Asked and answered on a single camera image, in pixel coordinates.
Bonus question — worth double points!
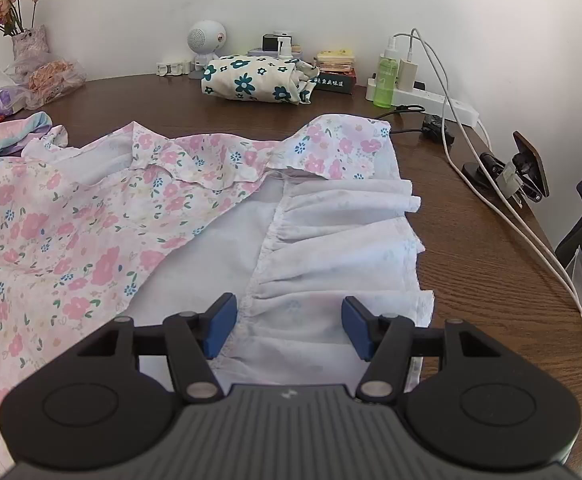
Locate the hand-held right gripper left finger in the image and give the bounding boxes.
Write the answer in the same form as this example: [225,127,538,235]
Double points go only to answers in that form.
[76,292,239,404]

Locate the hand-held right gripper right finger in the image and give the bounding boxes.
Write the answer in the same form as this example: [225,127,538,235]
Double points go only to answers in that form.
[342,296,509,404]

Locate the pink floral dress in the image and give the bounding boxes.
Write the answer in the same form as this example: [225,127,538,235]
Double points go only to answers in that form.
[0,114,435,480]

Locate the black phone clamp stand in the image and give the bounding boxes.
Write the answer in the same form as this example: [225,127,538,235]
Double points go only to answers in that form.
[461,152,544,206]

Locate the white power strip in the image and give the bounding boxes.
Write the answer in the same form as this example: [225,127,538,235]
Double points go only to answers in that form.
[366,77,480,127]

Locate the brown-backed phone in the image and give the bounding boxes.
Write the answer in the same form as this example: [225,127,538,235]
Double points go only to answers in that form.
[513,131,552,200]

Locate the green spray bottle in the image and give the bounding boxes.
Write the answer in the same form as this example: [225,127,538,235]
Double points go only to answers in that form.
[375,36,400,110]

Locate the black and red box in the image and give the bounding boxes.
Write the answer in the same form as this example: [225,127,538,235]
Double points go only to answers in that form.
[316,69,358,97]

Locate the folded white teal-flower garment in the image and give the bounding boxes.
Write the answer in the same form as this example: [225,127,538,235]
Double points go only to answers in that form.
[201,54,322,106]

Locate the white charger adapter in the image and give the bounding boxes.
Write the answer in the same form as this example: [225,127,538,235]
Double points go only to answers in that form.
[397,59,419,93]

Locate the yellow tissue packets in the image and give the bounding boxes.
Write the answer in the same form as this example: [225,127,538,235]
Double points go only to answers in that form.
[316,49,356,73]

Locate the pink blue purple shirt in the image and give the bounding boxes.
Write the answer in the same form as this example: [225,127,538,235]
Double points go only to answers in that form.
[0,111,69,161]

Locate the white robot speaker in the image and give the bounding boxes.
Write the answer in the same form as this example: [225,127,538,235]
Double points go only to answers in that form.
[187,20,228,80]

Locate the small black box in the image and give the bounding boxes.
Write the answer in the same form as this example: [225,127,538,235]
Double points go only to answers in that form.
[262,31,294,53]

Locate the plastic bag of dried flowers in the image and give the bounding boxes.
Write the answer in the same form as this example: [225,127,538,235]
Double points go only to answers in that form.
[2,52,88,110]

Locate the purple tissue pack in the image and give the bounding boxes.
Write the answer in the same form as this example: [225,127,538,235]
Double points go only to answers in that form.
[0,85,29,117]

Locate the lavender lace vase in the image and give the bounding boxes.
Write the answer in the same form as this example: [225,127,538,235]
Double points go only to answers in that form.
[11,24,52,61]

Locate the white charging cable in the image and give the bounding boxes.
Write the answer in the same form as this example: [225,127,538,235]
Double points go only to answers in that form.
[473,115,582,346]
[402,27,582,356]

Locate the black wired remote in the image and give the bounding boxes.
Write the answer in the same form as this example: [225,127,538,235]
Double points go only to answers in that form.
[373,104,456,145]

